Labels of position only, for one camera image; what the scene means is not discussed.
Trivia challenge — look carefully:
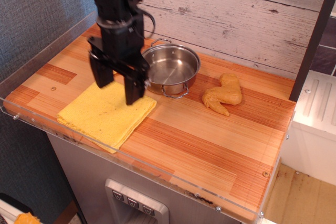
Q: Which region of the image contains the yellow object bottom left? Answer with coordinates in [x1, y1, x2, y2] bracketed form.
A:
[14, 212, 41, 224]

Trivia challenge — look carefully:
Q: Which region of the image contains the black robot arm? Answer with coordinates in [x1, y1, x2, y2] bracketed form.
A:
[88, 0, 150, 105]

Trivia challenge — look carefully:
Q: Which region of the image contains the yellow towel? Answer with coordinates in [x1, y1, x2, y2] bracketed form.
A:
[57, 82, 156, 154]

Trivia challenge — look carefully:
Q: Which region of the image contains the silver dispenser panel with buttons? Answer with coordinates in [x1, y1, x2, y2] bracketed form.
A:
[105, 178, 170, 223]

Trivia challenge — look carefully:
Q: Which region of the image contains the stainless steel pot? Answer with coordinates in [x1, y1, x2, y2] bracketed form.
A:
[142, 38, 201, 99]

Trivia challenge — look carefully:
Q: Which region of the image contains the white cabinet at right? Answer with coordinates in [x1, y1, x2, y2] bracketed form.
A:
[280, 71, 335, 185]

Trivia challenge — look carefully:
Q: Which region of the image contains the dark right shelf post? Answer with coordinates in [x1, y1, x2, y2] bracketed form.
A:
[289, 0, 335, 102]

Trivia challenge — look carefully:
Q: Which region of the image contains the clear acrylic table guard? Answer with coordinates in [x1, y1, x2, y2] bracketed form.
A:
[1, 13, 295, 223]

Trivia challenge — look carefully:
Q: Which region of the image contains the yellow toy chicken wing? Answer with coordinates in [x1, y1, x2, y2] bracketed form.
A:
[202, 73, 243, 116]

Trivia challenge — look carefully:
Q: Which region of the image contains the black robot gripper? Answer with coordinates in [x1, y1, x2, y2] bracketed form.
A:
[88, 23, 149, 105]

